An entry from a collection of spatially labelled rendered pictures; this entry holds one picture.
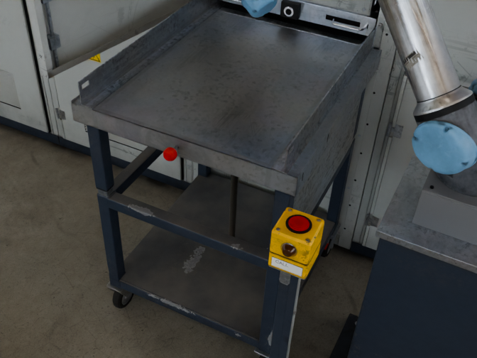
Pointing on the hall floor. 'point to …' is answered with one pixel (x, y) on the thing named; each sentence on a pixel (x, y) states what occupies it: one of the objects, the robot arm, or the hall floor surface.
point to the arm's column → (416, 308)
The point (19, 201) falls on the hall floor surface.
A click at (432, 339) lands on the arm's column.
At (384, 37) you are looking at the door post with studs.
